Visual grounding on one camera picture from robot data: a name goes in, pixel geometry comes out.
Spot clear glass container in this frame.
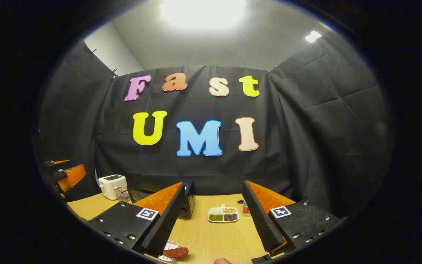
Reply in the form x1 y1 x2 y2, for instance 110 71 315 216
114 186 131 203

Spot black electric oven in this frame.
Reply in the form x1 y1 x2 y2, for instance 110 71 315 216
127 180 196 220

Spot white toaster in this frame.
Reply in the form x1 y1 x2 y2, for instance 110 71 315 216
98 175 128 201

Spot red grilled meat piece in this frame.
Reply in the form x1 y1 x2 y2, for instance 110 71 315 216
163 247 189 258

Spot small ceiling light panel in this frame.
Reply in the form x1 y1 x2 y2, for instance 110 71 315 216
304 30 322 43

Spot white ridged plate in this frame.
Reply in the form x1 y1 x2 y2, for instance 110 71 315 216
158 240 179 263

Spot black backdrop cloth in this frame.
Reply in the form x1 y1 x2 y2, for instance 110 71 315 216
37 35 395 220

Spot white divided dish of beans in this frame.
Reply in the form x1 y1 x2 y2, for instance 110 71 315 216
207 204 239 223

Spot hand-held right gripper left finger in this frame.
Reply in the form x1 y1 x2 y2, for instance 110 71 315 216
86 181 186 257

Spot large ceiling light panel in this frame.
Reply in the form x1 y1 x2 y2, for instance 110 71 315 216
160 0 248 30

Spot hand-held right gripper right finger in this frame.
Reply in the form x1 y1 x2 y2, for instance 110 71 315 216
242 180 343 257

